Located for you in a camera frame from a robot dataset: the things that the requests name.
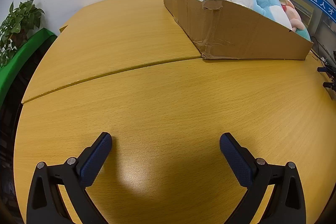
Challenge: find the green planter stand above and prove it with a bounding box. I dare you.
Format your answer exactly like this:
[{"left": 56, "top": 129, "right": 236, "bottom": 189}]
[{"left": 0, "top": 28, "right": 58, "bottom": 109}]

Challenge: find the green potted plant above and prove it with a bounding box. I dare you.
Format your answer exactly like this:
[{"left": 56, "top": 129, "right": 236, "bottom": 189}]
[{"left": 0, "top": 0, "right": 45, "bottom": 68}]

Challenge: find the brown cardboard box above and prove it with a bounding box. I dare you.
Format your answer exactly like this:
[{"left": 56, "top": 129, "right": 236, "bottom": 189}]
[{"left": 162, "top": 0, "right": 314, "bottom": 61}]

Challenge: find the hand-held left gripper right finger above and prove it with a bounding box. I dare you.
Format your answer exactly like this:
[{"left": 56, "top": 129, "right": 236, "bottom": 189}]
[{"left": 220, "top": 132, "right": 307, "bottom": 224}]

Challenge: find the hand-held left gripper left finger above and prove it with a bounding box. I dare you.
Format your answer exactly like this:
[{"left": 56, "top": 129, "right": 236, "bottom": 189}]
[{"left": 26, "top": 132, "right": 113, "bottom": 224}]

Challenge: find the pink pig plush toy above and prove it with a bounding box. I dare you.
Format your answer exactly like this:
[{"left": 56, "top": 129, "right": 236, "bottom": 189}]
[{"left": 281, "top": 0, "right": 311, "bottom": 41}]

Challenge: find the black cable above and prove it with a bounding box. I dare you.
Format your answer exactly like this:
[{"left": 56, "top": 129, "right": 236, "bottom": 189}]
[{"left": 311, "top": 35, "right": 336, "bottom": 63}]

